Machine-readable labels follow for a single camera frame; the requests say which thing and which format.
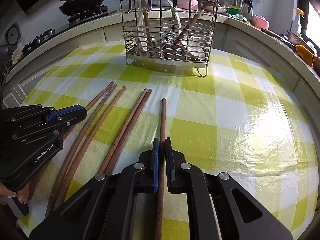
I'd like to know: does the brown wooden chopstick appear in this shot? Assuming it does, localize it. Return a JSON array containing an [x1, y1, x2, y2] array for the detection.
[[155, 98, 166, 240], [44, 83, 118, 219], [104, 89, 152, 176], [164, 0, 219, 58], [98, 88, 148, 173], [137, 0, 155, 57], [49, 86, 127, 213], [27, 81, 115, 201]]

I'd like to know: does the person's left hand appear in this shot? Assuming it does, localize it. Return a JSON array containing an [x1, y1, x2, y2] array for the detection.
[[0, 182, 30, 205]]

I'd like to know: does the green checkered tablecloth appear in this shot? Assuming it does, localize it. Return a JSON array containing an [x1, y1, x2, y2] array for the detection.
[[24, 41, 318, 238]]

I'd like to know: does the black gas stove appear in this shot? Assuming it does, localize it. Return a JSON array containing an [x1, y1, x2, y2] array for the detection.
[[22, 5, 117, 56]]

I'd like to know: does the black wok pan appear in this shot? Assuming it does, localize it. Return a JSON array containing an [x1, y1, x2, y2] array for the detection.
[[59, 0, 104, 16]]

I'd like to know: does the white plate in rack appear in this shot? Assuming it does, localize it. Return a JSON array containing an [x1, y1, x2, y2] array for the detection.
[[131, 0, 213, 62]]

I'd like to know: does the orange cloth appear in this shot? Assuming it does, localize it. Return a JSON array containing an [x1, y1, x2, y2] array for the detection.
[[295, 44, 313, 67]]

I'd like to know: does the pink container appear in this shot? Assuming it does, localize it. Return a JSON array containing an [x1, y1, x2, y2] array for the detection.
[[253, 15, 270, 29]]

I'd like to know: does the green yellow sponge box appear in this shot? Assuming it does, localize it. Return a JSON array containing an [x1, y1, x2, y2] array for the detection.
[[227, 5, 240, 15]]

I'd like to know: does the yellow spray bottle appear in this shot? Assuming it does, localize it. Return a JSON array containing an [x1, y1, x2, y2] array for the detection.
[[290, 7, 305, 34]]

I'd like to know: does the metal wire utensil rack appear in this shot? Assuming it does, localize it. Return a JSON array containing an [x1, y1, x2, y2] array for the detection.
[[119, 0, 219, 77]]

